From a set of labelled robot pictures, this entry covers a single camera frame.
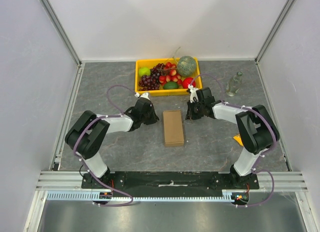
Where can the red tomato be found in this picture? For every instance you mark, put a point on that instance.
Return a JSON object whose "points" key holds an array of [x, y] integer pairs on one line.
{"points": [[188, 81]]}

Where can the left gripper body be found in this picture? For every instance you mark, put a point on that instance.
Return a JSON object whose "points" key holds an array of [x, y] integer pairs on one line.
{"points": [[149, 118]]}

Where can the yellow candy bag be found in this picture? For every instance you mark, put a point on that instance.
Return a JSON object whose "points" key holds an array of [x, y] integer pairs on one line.
{"points": [[238, 139]]}

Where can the grey slotted cable duct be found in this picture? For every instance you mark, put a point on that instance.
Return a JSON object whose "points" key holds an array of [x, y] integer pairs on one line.
{"points": [[99, 196]]}

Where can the red cherry bunch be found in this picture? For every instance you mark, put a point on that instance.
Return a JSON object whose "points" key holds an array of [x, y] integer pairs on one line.
{"points": [[169, 73]]}

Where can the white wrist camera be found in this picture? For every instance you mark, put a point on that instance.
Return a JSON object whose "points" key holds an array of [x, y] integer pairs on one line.
{"points": [[193, 94], [143, 95]]}

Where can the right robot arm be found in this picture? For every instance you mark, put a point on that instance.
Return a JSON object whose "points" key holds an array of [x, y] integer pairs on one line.
{"points": [[257, 130]]}

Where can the brown cardboard box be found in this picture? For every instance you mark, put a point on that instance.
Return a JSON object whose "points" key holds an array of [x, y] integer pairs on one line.
{"points": [[173, 128]]}

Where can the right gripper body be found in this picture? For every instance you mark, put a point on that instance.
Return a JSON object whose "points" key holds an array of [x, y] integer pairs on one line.
{"points": [[194, 110]]}

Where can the green apple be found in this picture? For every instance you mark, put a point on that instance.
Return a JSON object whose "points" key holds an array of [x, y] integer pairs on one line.
{"points": [[144, 71]]}

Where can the green netted melon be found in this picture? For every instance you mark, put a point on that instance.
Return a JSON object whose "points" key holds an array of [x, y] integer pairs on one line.
{"points": [[186, 66]]}

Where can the green avocado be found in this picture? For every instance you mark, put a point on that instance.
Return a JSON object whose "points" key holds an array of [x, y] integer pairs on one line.
{"points": [[171, 85]]}

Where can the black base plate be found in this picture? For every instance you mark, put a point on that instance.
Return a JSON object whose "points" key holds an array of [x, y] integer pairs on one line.
{"points": [[122, 180]]}

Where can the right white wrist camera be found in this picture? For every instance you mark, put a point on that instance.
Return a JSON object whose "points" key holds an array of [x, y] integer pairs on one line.
{"points": [[193, 94]]}

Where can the dark purple grape bunch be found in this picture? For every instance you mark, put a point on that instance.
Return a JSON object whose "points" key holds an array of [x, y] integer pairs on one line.
{"points": [[148, 83]]}

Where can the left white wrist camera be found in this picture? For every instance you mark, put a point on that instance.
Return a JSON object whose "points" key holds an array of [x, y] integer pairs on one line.
{"points": [[143, 95]]}

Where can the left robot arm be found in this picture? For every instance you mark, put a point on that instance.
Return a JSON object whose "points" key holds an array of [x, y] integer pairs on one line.
{"points": [[88, 133]]}

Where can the clear glass bottle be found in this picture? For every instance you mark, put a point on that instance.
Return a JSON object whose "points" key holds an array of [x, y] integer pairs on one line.
{"points": [[234, 84]]}

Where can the yellow plastic tray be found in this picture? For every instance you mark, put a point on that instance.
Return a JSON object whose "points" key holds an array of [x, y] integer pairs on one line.
{"points": [[150, 63]]}

